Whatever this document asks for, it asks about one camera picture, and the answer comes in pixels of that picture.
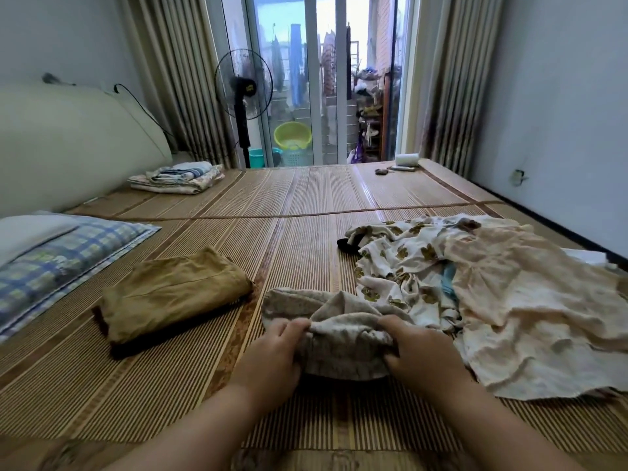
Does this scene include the pile of clothes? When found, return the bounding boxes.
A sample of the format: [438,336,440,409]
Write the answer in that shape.
[446,222,628,401]

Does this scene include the black standing fan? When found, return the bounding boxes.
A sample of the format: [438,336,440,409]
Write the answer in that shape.
[215,48,276,171]

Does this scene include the person's right hand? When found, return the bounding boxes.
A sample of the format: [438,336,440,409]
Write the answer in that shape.
[377,313,471,403]

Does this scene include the black cable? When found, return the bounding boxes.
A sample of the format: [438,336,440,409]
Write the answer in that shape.
[113,83,184,154]

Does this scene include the person's right forearm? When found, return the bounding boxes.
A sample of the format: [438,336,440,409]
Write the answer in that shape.
[432,382,586,471]

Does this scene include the person's left hand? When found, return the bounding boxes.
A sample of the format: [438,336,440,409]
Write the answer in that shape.
[228,317,313,409]

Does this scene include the sliding glass balcony door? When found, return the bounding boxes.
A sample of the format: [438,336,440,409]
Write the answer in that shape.
[220,0,419,169]

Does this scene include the bamboo bed mat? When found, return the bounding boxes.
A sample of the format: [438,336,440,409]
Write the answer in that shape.
[0,158,628,471]

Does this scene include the plain white garment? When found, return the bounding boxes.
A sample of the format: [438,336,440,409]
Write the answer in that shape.
[561,248,622,271]

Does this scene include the folded striped blanket stack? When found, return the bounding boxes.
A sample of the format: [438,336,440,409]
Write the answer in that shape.
[128,162,227,197]

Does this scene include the grey patterned garment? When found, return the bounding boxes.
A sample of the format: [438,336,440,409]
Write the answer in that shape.
[260,287,414,383]

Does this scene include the dark brown shorts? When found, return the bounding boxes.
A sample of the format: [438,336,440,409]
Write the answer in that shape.
[93,292,256,362]

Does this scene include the olive tan shorts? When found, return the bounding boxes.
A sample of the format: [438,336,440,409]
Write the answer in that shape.
[95,246,256,347]

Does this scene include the beige patterned curtain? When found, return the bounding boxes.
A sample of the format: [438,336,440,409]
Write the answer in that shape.
[420,0,504,179]
[128,0,237,169]

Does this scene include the cluttered balcony shelf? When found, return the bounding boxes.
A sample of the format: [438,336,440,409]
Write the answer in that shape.
[348,68,390,164]

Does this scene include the yellow green basin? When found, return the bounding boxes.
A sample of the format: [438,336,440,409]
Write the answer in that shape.
[273,121,314,154]

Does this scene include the person's left forearm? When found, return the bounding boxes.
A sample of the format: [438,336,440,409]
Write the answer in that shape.
[103,384,287,471]

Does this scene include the blue plaid pillow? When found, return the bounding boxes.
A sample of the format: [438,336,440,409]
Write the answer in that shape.
[0,218,162,336]

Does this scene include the cream padded headboard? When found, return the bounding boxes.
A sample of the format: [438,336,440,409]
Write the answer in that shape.
[0,81,177,220]

